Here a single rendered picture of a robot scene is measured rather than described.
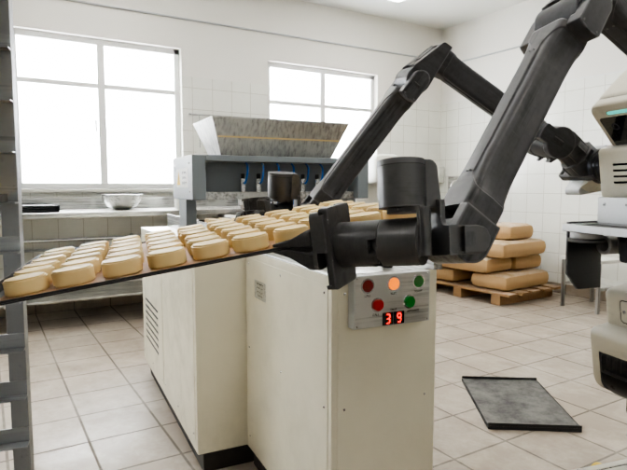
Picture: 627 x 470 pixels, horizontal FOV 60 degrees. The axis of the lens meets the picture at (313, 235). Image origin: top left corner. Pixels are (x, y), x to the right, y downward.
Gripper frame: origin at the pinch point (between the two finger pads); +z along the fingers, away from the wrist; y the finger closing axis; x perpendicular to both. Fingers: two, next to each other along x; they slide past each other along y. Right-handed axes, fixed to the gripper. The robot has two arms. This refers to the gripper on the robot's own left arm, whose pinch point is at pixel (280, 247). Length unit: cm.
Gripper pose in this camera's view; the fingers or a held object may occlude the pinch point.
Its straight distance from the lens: 72.9
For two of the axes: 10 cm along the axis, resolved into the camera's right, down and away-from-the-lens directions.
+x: 4.5, -1.7, 8.8
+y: 1.2, 9.8, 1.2
